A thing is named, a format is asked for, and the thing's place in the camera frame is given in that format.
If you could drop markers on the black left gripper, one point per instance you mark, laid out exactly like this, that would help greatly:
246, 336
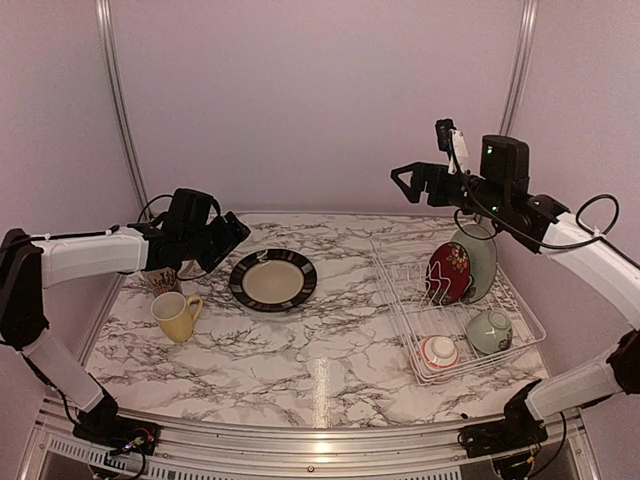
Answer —
228, 239

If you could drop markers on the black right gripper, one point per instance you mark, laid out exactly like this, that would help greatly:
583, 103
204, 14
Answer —
438, 173

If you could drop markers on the black striped rim plate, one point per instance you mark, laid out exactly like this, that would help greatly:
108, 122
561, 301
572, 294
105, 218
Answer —
273, 280

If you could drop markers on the white coral pattern mug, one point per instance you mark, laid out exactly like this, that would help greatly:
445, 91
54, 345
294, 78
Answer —
162, 281

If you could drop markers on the yellow ceramic mug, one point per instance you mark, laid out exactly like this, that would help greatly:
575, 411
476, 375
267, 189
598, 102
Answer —
176, 314

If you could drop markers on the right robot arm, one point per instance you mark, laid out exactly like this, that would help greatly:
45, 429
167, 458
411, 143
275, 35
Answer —
545, 226

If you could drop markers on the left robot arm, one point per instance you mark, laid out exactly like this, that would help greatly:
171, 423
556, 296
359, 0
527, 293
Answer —
193, 228

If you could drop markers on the pale green plate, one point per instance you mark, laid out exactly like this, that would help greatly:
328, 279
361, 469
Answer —
482, 252

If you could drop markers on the red floral plate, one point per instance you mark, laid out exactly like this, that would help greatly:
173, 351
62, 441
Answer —
448, 274

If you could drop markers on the pale green bowl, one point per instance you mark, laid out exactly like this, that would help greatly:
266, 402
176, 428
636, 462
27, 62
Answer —
490, 332

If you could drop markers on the white red patterned bowl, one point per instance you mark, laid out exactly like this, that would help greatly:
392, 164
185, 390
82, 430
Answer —
438, 352

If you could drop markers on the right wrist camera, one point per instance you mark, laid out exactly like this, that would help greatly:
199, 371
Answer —
451, 141

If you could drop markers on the white wire dish rack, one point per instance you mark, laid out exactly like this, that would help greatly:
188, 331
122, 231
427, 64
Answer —
401, 262

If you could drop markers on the right aluminium frame post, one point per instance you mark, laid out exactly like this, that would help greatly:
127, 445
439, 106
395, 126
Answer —
521, 65

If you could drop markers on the aluminium frame post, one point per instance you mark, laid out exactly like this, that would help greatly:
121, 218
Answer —
108, 41
521, 65

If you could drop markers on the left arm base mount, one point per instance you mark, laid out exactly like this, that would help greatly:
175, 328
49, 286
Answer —
115, 430

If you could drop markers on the left aluminium frame post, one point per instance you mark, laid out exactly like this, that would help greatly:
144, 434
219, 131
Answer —
108, 41

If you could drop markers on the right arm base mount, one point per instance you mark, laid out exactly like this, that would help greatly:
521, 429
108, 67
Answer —
517, 429

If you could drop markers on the front aluminium table rail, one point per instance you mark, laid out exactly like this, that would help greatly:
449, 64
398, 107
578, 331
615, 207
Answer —
200, 450

